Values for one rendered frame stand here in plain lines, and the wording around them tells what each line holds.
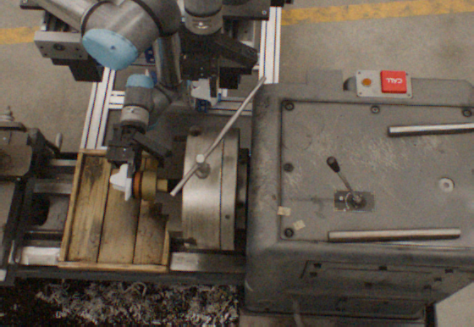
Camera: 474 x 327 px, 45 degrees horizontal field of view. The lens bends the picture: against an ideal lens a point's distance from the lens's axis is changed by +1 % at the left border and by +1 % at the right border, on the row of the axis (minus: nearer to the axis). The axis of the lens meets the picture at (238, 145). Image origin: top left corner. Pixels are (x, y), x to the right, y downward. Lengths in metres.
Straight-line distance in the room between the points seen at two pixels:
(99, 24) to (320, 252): 0.70
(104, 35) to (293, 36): 1.87
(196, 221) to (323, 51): 1.84
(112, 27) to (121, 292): 0.95
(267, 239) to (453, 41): 2.17
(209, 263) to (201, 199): 0.35
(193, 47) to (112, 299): 1.02
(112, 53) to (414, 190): 0.74
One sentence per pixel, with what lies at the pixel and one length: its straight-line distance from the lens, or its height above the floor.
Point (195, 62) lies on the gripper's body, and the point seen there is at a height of 1.47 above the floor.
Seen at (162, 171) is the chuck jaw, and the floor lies 1.13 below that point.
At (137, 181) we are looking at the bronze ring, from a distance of 1.47.
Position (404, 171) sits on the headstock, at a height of 1.26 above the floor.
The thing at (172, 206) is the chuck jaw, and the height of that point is 1.11.
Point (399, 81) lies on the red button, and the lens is 1.46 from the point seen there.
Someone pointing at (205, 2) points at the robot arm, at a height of 1.61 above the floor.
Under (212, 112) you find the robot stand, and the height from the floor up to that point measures 0.23.
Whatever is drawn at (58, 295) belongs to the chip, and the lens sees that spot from 2.00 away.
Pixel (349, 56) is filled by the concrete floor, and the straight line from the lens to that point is 3.04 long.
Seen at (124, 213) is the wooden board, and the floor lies 0.89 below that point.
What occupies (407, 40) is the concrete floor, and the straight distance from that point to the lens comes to 3.17.
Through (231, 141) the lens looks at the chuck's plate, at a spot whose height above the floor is 1.22.
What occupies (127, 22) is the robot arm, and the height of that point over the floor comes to 1.43.
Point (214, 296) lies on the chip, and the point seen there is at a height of 0.56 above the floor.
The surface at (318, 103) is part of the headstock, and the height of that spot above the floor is 1.25.
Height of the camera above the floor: 2.46
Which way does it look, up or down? 64 degrees down
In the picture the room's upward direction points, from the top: 1 degrees counter-clockwise
